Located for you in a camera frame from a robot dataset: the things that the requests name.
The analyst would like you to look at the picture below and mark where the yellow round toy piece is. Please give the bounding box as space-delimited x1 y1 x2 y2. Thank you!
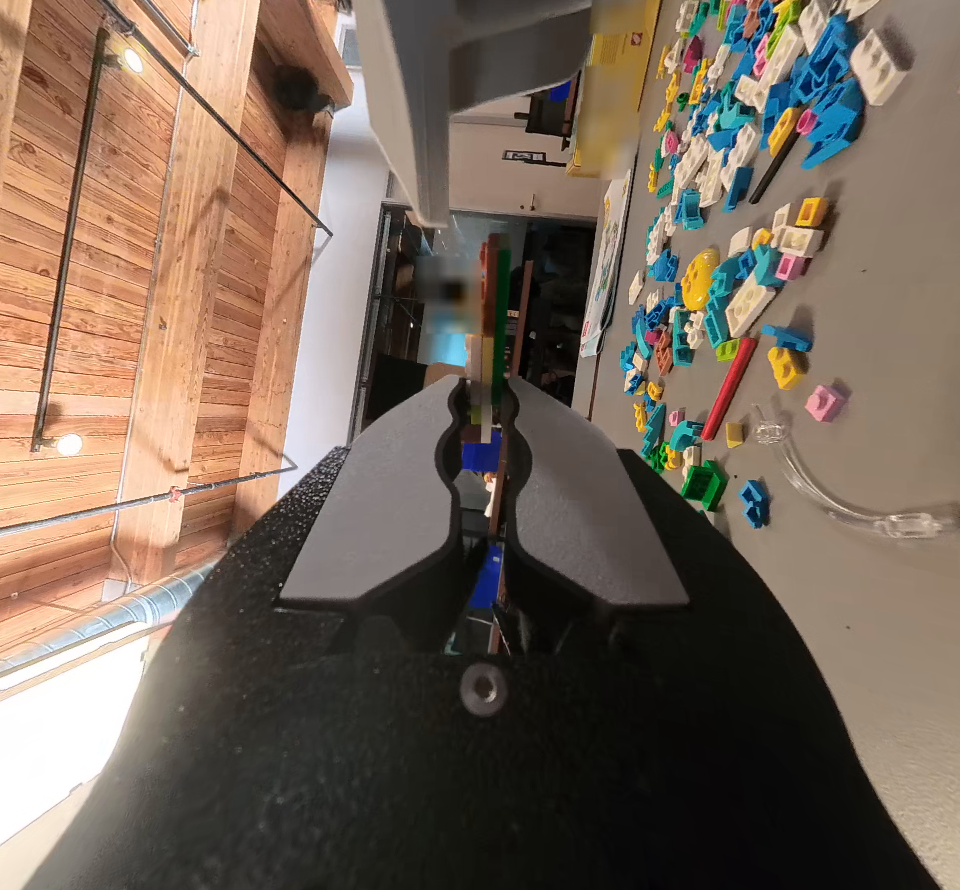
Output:
681 247 723 310

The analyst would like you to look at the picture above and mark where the black ceiling pipe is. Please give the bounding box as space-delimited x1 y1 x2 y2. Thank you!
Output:
30 26 114 454

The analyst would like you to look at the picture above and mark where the yellow toy brick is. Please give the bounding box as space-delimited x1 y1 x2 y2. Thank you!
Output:
766 346 810 390

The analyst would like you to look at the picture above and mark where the grey desk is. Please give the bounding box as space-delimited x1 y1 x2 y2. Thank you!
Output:
573 0 960 890

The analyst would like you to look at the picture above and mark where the yellow cardboard box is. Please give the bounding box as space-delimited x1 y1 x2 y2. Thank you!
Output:
566 0 665 179

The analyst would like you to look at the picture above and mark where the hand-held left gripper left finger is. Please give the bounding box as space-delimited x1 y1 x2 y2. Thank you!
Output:
277 374 470 615

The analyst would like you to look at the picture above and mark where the toy brick instruction booklet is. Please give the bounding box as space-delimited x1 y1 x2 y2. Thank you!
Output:
577 170 635 359

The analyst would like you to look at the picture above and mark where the multicoloured toy brick assembly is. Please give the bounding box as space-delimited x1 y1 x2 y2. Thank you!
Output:
480 234 519 449

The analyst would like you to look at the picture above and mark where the transparent curved plastic piece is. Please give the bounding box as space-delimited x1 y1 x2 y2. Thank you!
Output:
750 399 960 540

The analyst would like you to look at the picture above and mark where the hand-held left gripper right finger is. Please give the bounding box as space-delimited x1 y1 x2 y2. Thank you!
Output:
502 376 691 614

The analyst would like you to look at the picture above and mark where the small pink toy brick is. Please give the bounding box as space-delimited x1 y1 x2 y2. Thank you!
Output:
804 382 852 422

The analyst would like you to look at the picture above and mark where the colourful toy brick pile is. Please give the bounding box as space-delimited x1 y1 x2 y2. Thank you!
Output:
618 0 916 531

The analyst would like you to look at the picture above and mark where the green toy brick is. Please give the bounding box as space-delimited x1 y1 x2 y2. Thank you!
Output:
678 459 729 512

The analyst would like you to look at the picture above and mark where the black ceiling fixture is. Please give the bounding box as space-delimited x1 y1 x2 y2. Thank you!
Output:
271 64 336 115

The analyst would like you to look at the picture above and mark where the silver air duct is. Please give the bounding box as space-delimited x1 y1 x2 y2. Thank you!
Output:
0 559 222 677

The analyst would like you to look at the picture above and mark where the long red toy brick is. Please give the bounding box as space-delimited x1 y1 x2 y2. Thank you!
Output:
701 335 760 443

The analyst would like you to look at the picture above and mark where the black toy rod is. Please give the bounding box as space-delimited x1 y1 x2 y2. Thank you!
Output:
748 127 804 205

